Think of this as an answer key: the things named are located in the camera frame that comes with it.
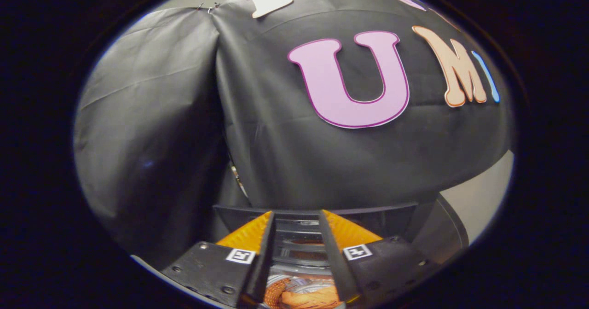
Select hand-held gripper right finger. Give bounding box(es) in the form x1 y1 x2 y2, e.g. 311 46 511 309
318 209 441 307

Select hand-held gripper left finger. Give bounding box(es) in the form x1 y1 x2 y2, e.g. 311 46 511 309
160 210 277 308

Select grey washing machine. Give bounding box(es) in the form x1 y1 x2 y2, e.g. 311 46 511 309
258 194 470 309

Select yellow polo shirt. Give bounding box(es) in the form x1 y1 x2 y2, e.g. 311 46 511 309
264 274 344 309

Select white cabinet with grey top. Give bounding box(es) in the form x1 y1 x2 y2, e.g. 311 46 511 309
439 150 515 246

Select black backdrop cloth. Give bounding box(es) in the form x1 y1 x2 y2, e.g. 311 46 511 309
74 0 514 269

